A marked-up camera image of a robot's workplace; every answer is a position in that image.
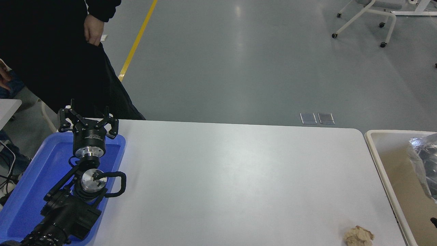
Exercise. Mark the white paper scrap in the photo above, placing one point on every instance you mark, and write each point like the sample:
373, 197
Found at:
104, 37

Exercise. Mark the person's hand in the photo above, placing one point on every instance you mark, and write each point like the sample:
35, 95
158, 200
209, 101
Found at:
4, 78
94, 30

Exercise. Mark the clear floor plate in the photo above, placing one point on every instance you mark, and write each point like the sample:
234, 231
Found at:
308, 118
326, 118

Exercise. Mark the person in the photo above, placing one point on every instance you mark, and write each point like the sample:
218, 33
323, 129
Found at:
51, 51
21, 162

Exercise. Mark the white side table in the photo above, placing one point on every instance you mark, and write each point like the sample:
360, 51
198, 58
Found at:
8, 111

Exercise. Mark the white wheeled chair base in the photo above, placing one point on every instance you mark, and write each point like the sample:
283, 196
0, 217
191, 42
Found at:
351, 20

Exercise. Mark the crumpled tan paper ball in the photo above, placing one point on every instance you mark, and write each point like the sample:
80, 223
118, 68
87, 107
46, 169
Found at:
358, 236

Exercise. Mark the silver foil plate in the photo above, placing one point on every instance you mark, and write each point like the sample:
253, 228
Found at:
418, 150

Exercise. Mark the blue plastic tray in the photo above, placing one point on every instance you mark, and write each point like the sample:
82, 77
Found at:
34, 171

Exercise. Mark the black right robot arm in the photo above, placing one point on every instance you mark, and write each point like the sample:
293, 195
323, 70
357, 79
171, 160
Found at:
434, 222

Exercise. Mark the white wheeled stand base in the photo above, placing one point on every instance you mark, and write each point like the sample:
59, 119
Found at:
416, 13

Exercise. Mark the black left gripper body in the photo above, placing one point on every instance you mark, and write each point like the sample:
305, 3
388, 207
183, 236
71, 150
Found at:
89, 136

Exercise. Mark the large pale bin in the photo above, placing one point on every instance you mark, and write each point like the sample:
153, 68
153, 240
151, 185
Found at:
396, 177

